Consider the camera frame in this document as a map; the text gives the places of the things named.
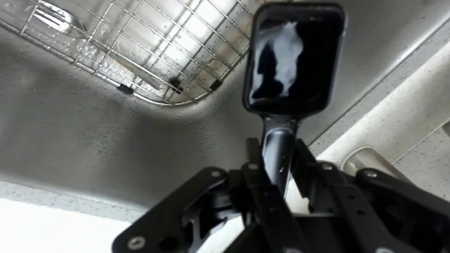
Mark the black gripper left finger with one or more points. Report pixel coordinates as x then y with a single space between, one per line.
261 220

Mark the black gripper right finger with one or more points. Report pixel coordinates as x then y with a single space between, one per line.
374 211

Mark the black spatula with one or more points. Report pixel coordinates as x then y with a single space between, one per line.
317 61

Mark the chrome spring kitchen faucet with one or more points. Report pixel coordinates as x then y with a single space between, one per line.
369 162

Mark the stainless steel sink basin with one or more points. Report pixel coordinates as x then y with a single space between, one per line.
92 141

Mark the metal spoon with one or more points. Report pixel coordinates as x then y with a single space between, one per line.
57 20

